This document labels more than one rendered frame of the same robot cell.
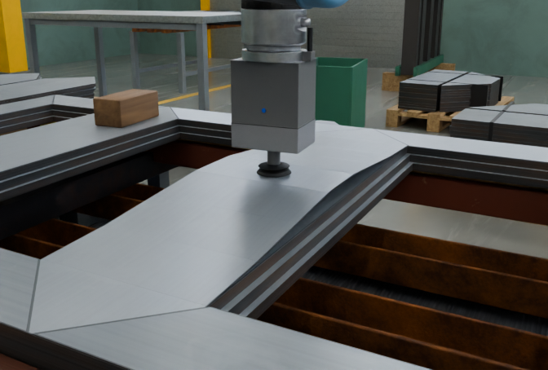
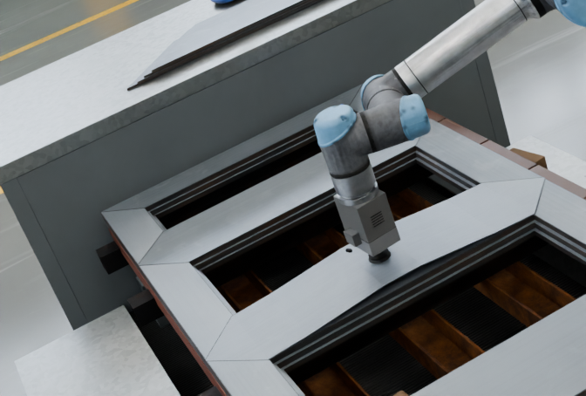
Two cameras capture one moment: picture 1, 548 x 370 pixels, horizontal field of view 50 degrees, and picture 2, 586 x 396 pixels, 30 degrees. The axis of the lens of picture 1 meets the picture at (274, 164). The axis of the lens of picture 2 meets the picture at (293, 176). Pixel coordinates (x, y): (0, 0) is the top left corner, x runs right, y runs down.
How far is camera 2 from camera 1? 243 cm
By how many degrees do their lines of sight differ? 118
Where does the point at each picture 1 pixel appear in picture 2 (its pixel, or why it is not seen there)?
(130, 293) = (504, 191)
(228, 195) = (423, 239)
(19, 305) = (546, 190)
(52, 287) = (532, 196)
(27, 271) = (541, 207)
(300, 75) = not seen: hidden behind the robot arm
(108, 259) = (505, 208)
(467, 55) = not seen: outside the picture
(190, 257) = (471, 205)
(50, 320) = (536, 181)
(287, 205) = (404, 225)
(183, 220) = (459, 226)
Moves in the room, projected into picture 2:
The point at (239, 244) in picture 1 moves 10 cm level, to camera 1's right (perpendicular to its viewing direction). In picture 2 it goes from (446, 208) to (404, 203)
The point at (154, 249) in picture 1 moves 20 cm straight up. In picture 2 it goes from (482, 211) to (458, 120)
